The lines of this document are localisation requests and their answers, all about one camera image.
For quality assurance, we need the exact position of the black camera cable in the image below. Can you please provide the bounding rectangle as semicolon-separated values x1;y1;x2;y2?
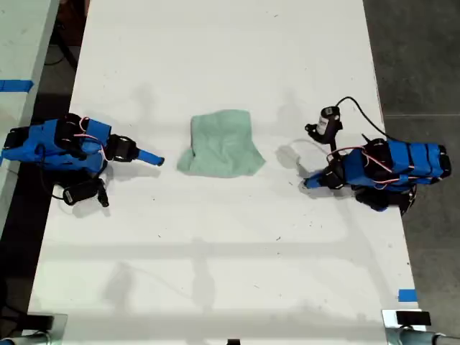
335;96;390;140
37;143;68;201

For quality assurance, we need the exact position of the short blue tape piece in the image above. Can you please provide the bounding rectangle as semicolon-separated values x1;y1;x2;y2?
397;288;419;303

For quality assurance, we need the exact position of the white side table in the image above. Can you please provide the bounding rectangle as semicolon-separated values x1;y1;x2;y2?
0;0;60;231

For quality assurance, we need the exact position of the grey metal pipe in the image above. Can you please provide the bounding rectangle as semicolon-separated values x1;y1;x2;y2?
385;328;460;345

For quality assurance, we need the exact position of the black floor cable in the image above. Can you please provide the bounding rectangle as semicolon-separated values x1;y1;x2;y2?
44;21;79;72

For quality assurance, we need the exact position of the long blue tape strip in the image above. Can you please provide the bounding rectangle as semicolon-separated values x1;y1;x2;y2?
0;79;35;93

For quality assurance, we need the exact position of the metal clamp with black pad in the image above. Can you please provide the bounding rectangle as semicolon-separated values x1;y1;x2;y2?
20;313;69;339
381;308;433;330

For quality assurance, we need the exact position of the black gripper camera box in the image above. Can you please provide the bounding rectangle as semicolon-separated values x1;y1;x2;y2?
304;106;344;154
62;178;110;208

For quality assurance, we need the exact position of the pale green t-shirt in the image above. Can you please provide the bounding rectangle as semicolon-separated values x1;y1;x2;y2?
176;109;267;179

